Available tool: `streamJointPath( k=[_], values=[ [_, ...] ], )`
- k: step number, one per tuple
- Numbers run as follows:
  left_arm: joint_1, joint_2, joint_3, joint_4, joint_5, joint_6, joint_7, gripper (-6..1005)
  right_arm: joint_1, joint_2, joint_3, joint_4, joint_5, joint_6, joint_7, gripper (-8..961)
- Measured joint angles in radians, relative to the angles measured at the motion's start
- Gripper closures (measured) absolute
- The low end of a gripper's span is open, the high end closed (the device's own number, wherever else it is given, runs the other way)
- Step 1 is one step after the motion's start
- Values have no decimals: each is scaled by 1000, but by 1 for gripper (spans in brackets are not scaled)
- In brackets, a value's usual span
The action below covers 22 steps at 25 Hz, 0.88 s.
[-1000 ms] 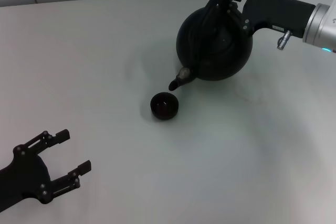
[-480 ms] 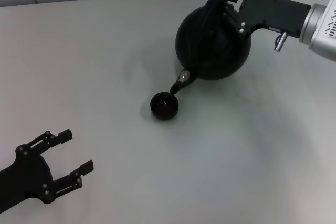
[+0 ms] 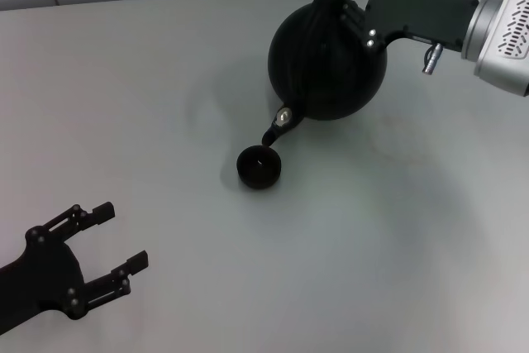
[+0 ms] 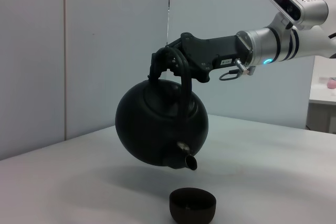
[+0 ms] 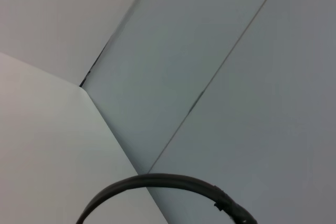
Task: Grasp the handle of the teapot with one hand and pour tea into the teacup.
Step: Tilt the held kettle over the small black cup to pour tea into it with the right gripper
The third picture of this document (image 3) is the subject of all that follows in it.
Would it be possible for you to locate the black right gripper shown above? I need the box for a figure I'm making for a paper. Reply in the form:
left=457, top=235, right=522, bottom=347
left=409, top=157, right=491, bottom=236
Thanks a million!
left=338, top=0, right=480, bottom=53

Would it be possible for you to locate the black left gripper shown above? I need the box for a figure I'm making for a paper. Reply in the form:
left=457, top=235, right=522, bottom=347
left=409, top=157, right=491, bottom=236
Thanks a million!
left=0, top=202, right=149, bottom=336

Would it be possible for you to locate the black round teapot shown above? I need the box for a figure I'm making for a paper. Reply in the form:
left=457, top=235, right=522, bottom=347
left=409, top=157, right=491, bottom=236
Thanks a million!
left=261, top=0, right=388, bottom=147

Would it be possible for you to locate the small black teacup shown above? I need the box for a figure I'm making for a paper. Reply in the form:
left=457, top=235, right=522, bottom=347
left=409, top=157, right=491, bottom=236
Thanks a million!
left=236, top=144, right=283, bottom=189

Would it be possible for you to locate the silver right wrist connector plug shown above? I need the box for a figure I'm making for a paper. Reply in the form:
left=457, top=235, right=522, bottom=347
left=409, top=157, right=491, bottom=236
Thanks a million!
left=422, top=41, right=443, bottom=75

